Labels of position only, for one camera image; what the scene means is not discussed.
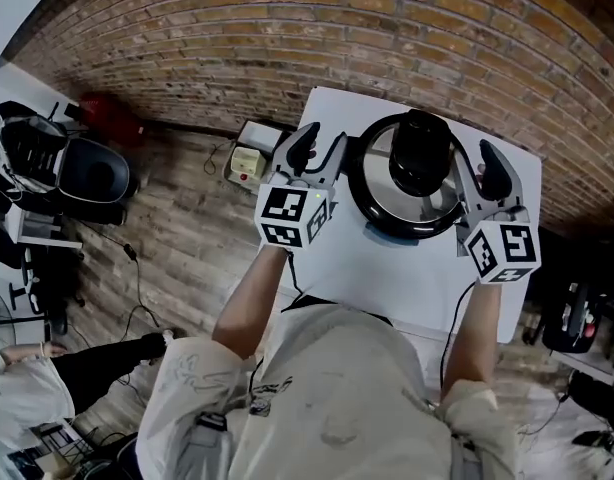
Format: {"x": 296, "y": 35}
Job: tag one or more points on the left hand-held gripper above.
{"x": 287, "y": 213}

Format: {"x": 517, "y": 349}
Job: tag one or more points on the black open tool bag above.
{"x": 572, "y": 318}

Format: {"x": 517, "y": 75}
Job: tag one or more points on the black pressure cooker body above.
{"x": 369, "y": 227}

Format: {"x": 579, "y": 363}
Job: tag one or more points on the black box white lining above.
{"x": 259, "y": 135}

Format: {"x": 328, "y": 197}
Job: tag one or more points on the person's left forearm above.
{"x": 247, "y": 308}

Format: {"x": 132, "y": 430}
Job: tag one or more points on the white shell grey seat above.
{"x": 94, "y": 173}

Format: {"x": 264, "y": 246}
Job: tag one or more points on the red box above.
{"x": 112, "y": 115}

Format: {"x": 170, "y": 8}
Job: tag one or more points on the person's right hand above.
{"x": 480, "y": 173}

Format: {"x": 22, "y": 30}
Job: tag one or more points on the person's beige shirt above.
{"x": 337, "y": 393}

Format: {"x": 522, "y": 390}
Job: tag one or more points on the cream plastic container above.
{"x": 247, "y": 160}

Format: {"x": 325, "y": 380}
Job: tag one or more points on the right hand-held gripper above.
{"x": 512, "y": 248}

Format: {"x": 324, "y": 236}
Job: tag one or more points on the person's right forearm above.
{"x": 474, "y": 333}

